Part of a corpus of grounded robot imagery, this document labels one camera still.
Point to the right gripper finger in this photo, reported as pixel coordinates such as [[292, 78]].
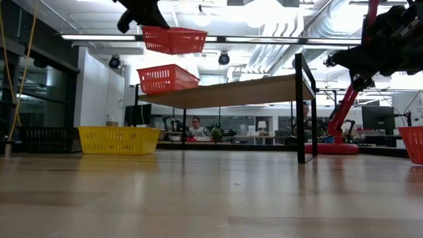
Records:
[[361, 70], [367, 54]]

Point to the cardboard box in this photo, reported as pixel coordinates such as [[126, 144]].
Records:
[[111, 124]]

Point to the person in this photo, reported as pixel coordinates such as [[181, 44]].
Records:
[[197, 130], [306, 114]]

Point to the wooden shelf black metal frame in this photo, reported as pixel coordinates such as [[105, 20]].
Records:
[[231, 94]]

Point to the black spotlight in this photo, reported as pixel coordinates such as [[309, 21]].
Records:
[[114, 62], [328, 63], [224, 59]]

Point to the small green plant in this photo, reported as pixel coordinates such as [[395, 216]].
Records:
[[216, 134]]

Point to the yellow plastic basket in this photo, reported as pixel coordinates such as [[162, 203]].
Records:
[[119, 140]]

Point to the black monitor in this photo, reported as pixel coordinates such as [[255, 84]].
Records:
[[142, 114], [378, 119]]

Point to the orange plastic basket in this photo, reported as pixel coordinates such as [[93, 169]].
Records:
[[413, 145], [175, 41], [165, 79]]

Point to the long white light bar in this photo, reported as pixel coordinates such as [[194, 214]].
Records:
[[99, 37]]

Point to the black plastic basket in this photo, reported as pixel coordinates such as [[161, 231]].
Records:
[[46, 140]]

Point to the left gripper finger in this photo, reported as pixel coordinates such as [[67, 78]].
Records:
[[153, 20]]

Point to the white table lamp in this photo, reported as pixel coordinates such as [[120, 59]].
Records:
[[262, 125]]

